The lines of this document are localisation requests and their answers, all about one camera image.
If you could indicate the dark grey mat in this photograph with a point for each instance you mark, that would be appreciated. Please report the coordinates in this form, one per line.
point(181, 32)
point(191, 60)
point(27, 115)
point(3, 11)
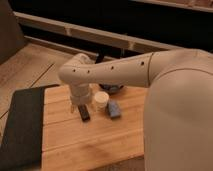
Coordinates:
point(22, 139)

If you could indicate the white paper cup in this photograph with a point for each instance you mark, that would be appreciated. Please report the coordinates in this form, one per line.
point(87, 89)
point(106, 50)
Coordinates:
point(101, 99)

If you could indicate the blue sponge block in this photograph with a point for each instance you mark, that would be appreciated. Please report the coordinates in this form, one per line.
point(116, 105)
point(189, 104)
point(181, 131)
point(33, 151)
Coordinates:
point(113, 109)

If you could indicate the wooden cutting board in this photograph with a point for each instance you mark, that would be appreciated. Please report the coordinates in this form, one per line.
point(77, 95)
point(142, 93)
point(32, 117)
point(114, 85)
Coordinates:
point(70, 144)

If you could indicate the black rectangular bar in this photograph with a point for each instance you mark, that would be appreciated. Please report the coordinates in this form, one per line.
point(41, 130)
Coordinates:
point(84, 112)

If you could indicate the dark ceramic bowl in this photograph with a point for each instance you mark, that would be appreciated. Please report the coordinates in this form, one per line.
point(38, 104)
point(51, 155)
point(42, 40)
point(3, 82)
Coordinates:
point(111, 89)

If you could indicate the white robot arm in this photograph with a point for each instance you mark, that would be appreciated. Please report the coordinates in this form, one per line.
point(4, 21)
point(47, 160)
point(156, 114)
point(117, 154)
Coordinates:
point(178, 111)

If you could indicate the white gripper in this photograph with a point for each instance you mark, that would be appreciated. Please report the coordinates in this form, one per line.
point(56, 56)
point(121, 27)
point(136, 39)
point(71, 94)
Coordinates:
point(80, 95)

